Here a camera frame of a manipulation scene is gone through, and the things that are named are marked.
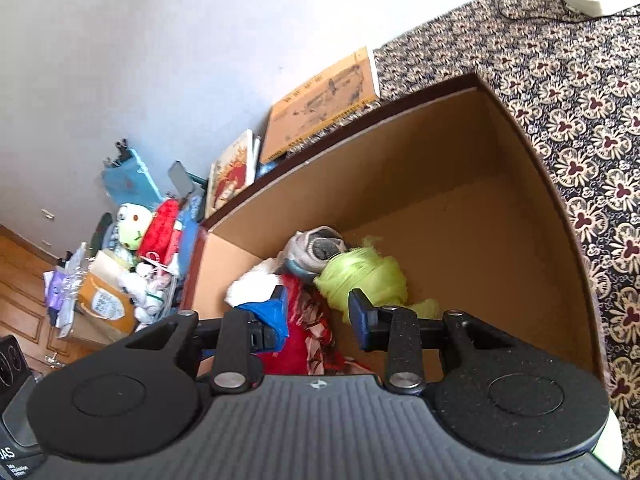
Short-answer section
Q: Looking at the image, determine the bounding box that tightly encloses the lime green yarn ball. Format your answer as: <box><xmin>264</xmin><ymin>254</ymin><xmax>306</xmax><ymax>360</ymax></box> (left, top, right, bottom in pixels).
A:
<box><xmin>314</xmin><ymin>244</ymin><xmax>440</xmax><ymax>324</ymax></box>

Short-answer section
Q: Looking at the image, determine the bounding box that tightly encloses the red fabric item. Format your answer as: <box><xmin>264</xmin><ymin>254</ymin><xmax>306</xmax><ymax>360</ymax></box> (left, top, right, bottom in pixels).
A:
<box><xmin>259</xmin><ymin>274</ymin><xmax>346</xmax><ymax>376</ymax></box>

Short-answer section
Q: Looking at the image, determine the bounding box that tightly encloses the white fluffy plush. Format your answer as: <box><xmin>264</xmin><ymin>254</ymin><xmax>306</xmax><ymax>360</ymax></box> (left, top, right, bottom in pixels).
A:
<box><xmin>224</xmin><ymin>258</ymin><xmax>281</xmax><ymax>308</ymax></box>

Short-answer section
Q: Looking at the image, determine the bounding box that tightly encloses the grey white sock bundle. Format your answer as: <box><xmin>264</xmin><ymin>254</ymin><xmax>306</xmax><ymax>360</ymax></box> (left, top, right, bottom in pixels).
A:
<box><xmin>281</xmin><ymin>226</ymin><xmax>349</xmax><ymax>283</ymax></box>

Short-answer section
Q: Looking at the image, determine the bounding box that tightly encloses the red santa hat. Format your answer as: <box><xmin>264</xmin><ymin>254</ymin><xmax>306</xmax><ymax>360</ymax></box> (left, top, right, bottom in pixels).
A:
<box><xmin>137</xmin><ymin>198</ymin><xmax>182</xmax><ymax>266</ymax></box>

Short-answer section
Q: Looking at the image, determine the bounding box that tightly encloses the brown cardboard box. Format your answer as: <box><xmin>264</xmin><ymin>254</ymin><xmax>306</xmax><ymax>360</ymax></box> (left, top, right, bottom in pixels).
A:
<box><xmin>182</xmin><ymin>74</ymin><xmax>608</xmax><ymax>378</ymax></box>

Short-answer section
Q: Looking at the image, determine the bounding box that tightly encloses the white frog plush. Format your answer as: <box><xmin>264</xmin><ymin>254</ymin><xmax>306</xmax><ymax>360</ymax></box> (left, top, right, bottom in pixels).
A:
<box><xmin>116</xmin><ymin>204</ymin><xmax>153</xmax><ymax>252</ymax></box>

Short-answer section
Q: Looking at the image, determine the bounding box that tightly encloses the red yellow picture book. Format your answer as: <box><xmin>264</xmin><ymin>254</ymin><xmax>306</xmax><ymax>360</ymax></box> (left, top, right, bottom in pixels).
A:
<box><xmin>205</xmin><ymin>129</ymin><xmax>260</xmax><ymax>218</ymax></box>

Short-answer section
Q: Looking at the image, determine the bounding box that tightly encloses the orange book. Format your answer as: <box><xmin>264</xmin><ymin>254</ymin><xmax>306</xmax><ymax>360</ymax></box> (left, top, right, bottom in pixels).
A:
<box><xmin>260</xmin><ymin>47</ymin><xmax>380</xmax><ymax>164</ymax></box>

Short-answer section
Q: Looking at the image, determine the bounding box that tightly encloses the patterned floral rug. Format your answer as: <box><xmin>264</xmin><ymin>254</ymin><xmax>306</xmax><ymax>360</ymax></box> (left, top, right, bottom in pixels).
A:
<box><xmin>372</xmin><ymin>0</ymin><xmax>640</xmax><ymax>480</ymax></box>

